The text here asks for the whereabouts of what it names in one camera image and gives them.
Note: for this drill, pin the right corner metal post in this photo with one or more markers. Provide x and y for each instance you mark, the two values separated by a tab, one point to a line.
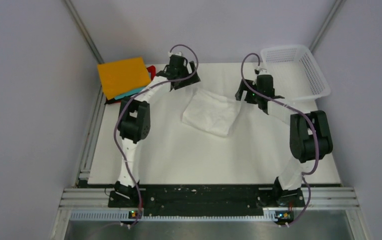
332	14

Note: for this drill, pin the orange folded t shirt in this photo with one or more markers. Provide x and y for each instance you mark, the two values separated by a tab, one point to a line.
119	77

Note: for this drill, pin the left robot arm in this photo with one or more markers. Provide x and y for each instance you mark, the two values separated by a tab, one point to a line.
134	125

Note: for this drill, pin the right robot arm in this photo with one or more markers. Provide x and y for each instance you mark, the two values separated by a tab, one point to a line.
310	137

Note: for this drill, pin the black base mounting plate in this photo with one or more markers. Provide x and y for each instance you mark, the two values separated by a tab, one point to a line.
206	200

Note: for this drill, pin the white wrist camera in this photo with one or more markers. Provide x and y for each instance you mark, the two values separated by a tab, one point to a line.
261	71
175	53

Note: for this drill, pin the white plastic basket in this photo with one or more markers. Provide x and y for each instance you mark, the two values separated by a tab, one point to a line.
296	74

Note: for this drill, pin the black folded t shirt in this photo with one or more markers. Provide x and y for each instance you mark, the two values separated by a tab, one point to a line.
110	101

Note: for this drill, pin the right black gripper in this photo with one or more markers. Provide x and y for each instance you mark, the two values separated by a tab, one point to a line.
247	99

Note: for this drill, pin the white t shirt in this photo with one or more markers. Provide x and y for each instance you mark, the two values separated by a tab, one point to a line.
211	113

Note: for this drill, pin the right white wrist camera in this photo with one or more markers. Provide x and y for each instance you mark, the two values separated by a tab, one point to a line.
261	71

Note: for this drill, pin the red folded t shirt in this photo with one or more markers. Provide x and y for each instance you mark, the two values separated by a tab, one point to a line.
151	72

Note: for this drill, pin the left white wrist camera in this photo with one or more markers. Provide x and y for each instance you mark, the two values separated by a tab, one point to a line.
175	53

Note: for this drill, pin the corner metal post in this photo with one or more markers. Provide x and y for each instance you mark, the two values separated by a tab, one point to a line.
71	9
332	14

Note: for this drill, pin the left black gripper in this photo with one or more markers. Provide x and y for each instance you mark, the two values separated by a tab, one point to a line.
193	79

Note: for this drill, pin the left aluminium frame rail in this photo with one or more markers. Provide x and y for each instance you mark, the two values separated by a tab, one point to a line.
86	155

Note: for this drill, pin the left corner metal post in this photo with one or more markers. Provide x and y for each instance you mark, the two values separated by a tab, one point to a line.
71	9

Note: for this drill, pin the white slotted cable duct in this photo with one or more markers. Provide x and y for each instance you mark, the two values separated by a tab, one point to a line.
126	216

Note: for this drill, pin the teal folded t shirt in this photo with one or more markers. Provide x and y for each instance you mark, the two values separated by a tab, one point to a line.
129	93

